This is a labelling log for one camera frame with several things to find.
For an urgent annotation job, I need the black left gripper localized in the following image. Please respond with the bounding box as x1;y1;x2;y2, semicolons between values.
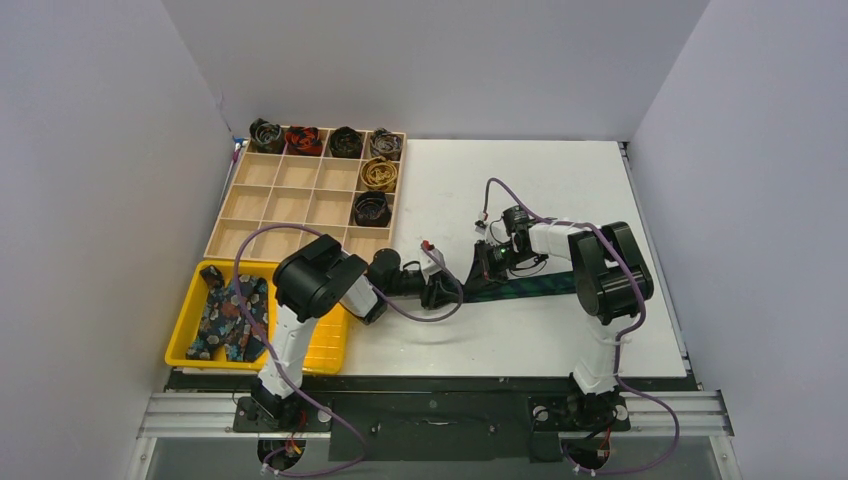
384;270;462;310

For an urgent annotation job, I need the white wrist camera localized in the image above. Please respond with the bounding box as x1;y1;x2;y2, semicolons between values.
485;219;512;245
419;240;450;281

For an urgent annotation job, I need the green navy striped tie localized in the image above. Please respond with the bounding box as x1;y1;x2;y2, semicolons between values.
463;271;577;303

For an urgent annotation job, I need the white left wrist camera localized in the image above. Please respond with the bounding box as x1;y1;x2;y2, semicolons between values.
419;240;450;281

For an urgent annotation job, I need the rolled yellow beetle tie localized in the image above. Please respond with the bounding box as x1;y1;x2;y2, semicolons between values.
359;156;399;193

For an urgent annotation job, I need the rolled black gold tie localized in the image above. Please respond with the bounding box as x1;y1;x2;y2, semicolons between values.
328;126;364;159

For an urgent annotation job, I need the rolled black grey tie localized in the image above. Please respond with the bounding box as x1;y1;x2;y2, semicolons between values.
249;118;286;155

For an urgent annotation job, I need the aluminium black mounting rail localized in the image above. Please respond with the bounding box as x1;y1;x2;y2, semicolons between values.
127;373;741;479

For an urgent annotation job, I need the wooden compartment organizer box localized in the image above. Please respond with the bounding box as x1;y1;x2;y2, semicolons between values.
204;127;407;262

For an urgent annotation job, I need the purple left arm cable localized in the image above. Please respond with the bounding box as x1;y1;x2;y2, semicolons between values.
231;223;465;478

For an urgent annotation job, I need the rolled red black tie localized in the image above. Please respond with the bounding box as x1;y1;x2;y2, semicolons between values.
285;126;324;156

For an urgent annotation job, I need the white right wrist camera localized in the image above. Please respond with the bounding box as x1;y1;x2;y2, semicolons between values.
485;219;512;245

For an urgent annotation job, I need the floral dark tie in tray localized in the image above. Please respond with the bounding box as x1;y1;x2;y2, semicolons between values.
185;266;269;363

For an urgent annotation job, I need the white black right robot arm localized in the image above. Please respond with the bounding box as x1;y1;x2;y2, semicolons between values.
461;205;654;429

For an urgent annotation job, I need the rolled grey patterned tie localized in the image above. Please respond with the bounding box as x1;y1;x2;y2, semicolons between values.
368;128;404;161

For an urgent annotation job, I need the rolled navy floral tie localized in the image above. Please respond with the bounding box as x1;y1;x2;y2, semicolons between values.
352;191;392;228

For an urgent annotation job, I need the yellow plastic tray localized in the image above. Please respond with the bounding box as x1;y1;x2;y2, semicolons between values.
163;259;355;376

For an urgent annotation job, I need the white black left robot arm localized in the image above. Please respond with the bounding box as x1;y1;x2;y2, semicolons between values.
251;235;463;430

